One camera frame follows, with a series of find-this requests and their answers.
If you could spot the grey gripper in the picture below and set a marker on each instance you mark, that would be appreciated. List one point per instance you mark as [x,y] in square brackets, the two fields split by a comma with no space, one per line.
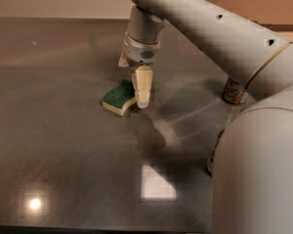
[141,53]

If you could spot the green and yellow sponge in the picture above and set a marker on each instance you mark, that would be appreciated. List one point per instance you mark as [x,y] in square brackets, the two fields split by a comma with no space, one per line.
[120,98]

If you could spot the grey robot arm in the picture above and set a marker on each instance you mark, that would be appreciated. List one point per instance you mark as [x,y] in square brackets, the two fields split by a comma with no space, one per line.
[252,166]

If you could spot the orange soda can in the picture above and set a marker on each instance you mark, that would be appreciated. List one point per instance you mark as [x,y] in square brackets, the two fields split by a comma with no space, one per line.
[233,92]

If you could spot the silver green soda can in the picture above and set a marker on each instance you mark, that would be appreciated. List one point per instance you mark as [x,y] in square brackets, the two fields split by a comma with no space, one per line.
[214,150]

